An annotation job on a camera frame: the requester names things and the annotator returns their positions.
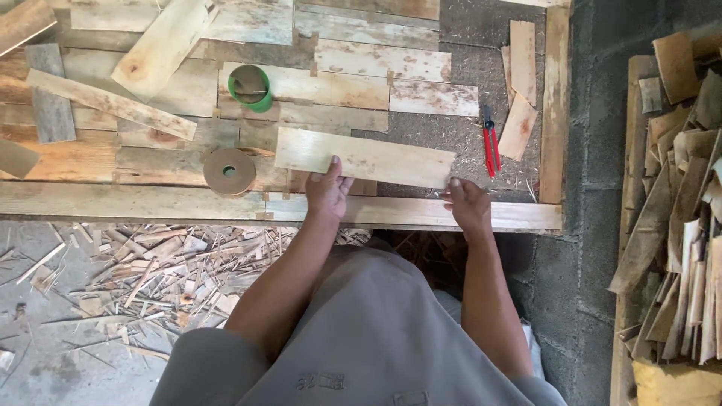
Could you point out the person's left hand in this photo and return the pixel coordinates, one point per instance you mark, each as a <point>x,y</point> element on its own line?
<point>326,197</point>

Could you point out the person's right hand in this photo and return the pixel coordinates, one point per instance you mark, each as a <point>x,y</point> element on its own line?
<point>471,208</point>

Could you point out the pale rectangular veneer sheet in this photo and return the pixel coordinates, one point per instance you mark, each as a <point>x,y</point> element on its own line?
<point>383,158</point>

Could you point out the short spotted veneer piece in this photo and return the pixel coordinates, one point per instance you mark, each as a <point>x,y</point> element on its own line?
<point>518,129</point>

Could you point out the brown paper tape roll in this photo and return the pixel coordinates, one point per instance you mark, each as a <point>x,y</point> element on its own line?
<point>217,172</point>

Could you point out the taped veneer patchwork sheet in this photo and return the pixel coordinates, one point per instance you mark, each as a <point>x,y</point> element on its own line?
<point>349,84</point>

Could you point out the long wooden side plank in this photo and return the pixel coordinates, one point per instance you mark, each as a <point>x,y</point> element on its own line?
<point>555,101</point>

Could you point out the person's grey clothing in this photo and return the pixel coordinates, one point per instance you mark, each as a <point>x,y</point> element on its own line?
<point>372,338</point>

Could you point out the narrow pale veneer piece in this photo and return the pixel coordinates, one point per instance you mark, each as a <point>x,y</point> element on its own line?
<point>523,59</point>

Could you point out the upright wooden board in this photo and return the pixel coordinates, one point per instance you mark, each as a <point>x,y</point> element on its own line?
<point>636,152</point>

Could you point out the heap of wood scraps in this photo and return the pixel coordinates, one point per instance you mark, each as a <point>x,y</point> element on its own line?
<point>169,276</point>

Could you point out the long wooden front plank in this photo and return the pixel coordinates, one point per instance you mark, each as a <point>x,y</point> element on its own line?
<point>141,202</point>

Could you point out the heap of veneer offcuts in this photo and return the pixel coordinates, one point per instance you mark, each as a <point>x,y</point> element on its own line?
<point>682,214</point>

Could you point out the wide knotted veneer piece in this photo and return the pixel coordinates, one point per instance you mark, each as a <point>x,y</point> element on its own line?
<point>161,48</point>

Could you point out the long light veneer strip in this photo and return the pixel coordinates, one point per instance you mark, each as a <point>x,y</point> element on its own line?
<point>113,102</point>

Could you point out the yellow sack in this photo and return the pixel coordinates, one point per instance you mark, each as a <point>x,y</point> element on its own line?
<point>674,386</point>

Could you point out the grey weathered veneer piece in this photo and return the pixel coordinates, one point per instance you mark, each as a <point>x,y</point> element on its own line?
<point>52,113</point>

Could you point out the small tan veneer piece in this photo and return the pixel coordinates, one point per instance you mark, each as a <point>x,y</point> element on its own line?
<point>16,159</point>

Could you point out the reddish veneer piece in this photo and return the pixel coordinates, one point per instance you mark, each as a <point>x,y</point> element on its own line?
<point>22,22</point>

